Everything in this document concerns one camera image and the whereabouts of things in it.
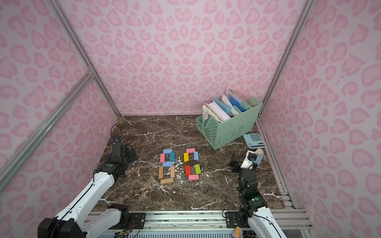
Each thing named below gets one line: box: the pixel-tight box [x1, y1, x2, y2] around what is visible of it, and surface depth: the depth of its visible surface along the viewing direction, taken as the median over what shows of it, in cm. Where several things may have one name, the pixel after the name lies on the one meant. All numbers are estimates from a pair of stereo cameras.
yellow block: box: [183, 152, 190, 163], surface depth 97 cm
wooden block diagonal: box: [170, 165, 176, 179], surface depth 92 cm
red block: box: [185, 165, 191, 176], surface depth 92 cm
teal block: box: [169, 152, 176, 162], surface depth 97 cm
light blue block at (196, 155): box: [193, 151, 199, 161], surface depth 97 cm
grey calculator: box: [243, 132, 268, 150], surface depth 103 cm
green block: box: [194, 163, 202, 175], surface depth 92 cm
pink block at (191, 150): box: [186, 147, 196, 154], surface depth 100 cm
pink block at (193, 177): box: [188, 174, 199, 181], surface depth 88 cm
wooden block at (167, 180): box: [160, 178, 175, 185], surface depth 87 cm
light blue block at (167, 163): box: [162, 161, 173, 167], surface depth 94 cm
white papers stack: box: [201, 100, 231, 124], surface depth 88 cm
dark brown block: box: [187, 160, 197, 166], surface depth 95 cm
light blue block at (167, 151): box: [162, 148, 173, 155], surface depth 100 cm
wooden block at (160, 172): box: [158, 166, 164, 179], surface depth 90 cm
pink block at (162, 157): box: [160, 153, 166, 163], surface depth 97 cm
